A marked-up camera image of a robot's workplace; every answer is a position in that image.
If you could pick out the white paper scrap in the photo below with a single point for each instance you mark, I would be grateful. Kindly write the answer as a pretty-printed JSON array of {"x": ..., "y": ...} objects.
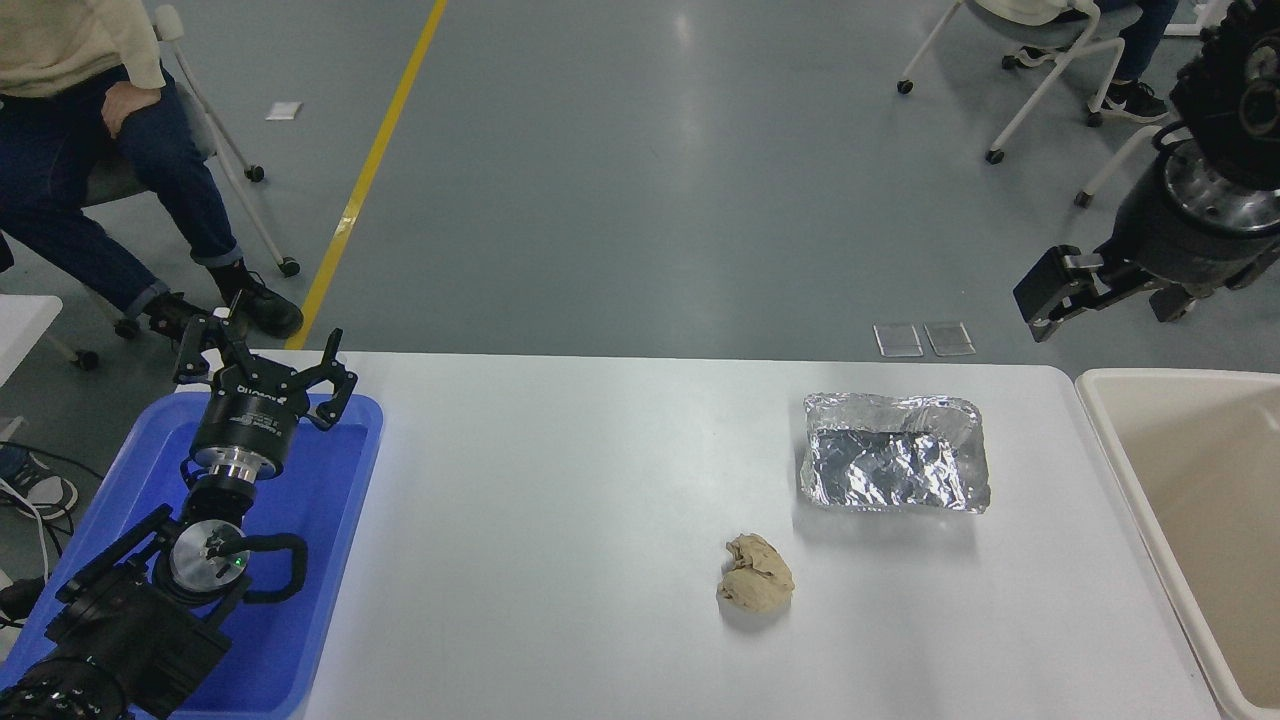
[{"x": 284, "y": 110}]

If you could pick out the person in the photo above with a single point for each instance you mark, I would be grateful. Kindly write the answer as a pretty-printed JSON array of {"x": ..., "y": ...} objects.
[
  {"x": 40, "y": 492},
  {"x": 1140, "y": 40},
  {"x": 60, "y": 170}
]

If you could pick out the person's left hand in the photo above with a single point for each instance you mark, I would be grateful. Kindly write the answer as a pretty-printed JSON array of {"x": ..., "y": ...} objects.
[{"x": 132, "y": 105}]

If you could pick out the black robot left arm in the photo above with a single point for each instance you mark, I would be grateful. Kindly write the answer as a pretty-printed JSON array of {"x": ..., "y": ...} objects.
[{"x": 130, "y": 640}]

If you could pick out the crumpled tan paper ball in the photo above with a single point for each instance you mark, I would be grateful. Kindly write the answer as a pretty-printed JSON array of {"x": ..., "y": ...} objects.
[{"x": 755, "y": 580}]

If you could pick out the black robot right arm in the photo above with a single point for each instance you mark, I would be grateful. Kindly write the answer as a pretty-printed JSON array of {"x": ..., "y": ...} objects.
[{"x": 1230, "y": 90}]

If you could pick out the blue plastic tray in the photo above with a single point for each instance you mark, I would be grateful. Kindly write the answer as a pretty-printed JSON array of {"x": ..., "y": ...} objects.
[{"x": 330, "y": 500}]

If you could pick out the white chair leg with castor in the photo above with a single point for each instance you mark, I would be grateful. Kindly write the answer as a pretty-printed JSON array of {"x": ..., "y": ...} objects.
[{"x": 86, "y": 359}]

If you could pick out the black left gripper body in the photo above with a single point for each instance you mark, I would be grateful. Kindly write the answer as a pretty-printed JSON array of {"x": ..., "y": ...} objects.
[{"x": 245, "y": 425}]

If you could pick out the black floor object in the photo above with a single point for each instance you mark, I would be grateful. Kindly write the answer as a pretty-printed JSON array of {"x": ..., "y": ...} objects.
[{"x": 20, "y": 598}]

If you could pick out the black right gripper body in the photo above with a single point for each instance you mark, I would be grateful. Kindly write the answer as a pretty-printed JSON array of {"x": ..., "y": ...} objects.
[{"x": 1170, "y": 245}]

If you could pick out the clear floor plate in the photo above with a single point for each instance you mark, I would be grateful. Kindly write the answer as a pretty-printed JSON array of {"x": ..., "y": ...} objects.
[
  {"x": 949, "y": 338},
  {"x": 898, "y": 340}
]

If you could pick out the white office chair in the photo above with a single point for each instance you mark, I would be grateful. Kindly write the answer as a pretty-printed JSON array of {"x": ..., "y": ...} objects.
[{"x": 185, "y": 90}]

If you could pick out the white furniture base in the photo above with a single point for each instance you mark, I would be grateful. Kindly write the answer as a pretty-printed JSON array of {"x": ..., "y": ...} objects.
[{"x": 1195, "y": 28}]

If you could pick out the silver foil tray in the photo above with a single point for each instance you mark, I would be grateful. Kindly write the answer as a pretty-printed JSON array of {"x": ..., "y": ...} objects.
[{"x": 880, "y": 465}]

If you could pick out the white side table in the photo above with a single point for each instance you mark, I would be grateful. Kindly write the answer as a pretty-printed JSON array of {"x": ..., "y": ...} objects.
[{"x": 25, "y": 330}]

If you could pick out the large pale bin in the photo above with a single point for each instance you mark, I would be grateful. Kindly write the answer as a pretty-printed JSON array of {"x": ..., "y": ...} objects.
[{"x": 1210, "y": 500}]

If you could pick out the white chair with castors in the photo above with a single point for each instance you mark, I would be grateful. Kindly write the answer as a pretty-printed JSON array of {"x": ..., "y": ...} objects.
[
  {"x": 1050, "y": 75},
  {"x": 1115, "y": 165}
]

